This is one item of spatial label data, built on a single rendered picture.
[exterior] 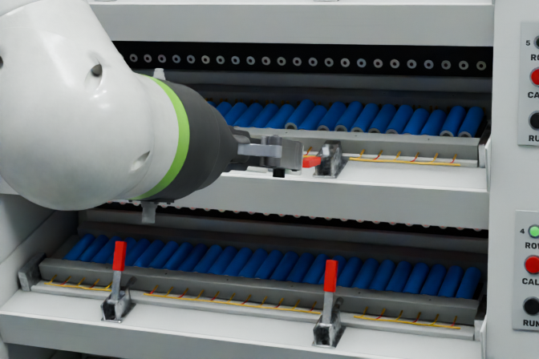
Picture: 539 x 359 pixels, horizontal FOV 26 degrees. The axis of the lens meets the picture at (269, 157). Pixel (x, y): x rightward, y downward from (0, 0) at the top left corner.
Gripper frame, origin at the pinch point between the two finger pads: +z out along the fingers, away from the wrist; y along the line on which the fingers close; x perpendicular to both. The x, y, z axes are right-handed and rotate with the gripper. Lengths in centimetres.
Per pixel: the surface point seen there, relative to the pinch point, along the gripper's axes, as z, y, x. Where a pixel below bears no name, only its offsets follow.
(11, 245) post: 22, -43, -12
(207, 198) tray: 18.0, -14.6, -4.5
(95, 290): 25.6, -32.6, -16.9
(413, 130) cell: 24.0, 7.1, 4.7
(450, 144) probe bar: 20.4, 12.2, 3.1
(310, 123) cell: 24.3, -5.3, 4.9
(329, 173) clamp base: 17.7, -0.2, -0.8
